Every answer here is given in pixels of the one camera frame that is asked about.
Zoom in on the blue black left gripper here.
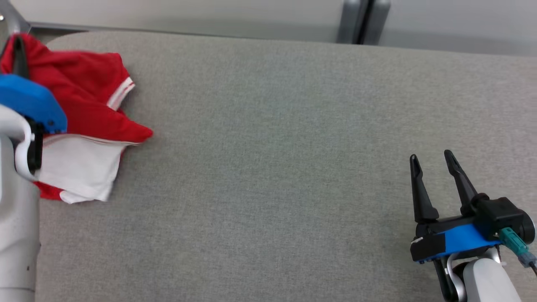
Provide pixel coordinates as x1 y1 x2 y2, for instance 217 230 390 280
0 36 68 135

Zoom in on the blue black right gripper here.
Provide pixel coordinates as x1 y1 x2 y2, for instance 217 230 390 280
409 149 503 265

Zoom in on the red jersey with white trim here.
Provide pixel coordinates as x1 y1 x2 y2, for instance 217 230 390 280
0 33 154 144

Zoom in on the green plug with cable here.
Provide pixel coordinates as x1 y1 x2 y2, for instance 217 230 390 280
498 227 537 275

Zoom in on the grey metal partition post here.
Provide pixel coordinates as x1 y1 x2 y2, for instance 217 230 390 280
337 0 391 46

